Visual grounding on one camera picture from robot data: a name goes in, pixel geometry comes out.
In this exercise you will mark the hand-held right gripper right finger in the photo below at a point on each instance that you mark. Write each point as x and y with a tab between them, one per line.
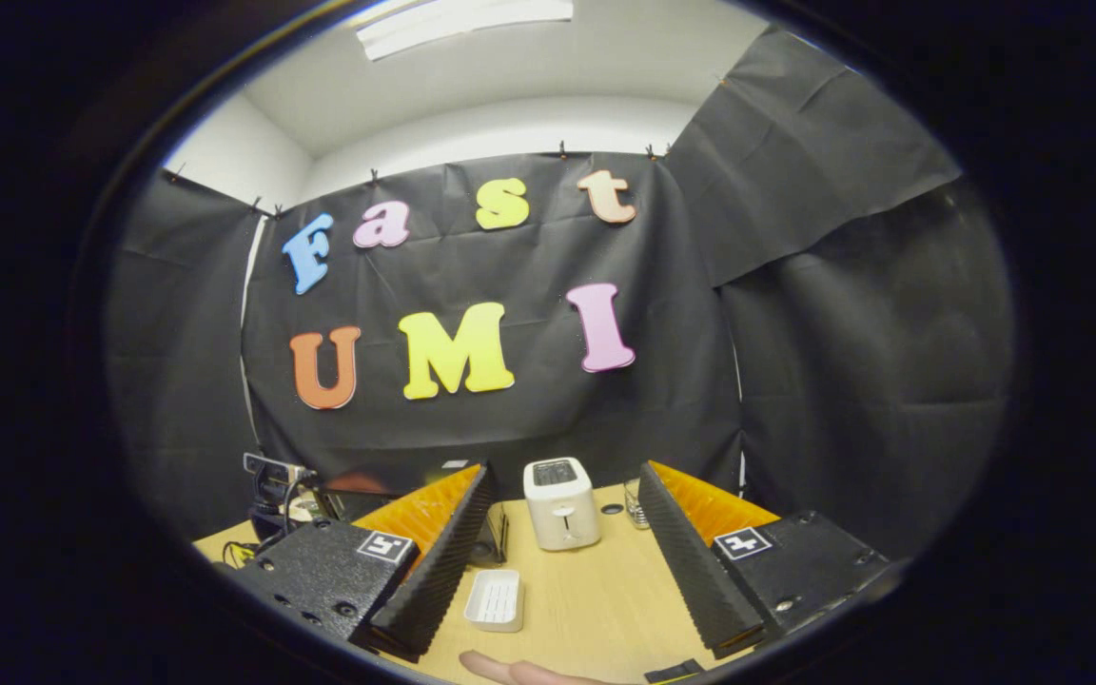
691	571

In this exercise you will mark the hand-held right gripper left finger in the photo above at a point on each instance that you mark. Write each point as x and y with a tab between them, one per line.
443	571

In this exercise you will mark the black electric oven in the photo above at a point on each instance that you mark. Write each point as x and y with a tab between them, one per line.
496	538

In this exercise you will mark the white plastic tray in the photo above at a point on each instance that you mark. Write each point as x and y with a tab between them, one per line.
494	601

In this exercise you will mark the white toaster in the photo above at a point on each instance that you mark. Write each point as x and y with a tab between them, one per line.
562	504

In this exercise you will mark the long ceiling light panel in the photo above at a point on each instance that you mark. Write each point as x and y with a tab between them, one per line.
462	24

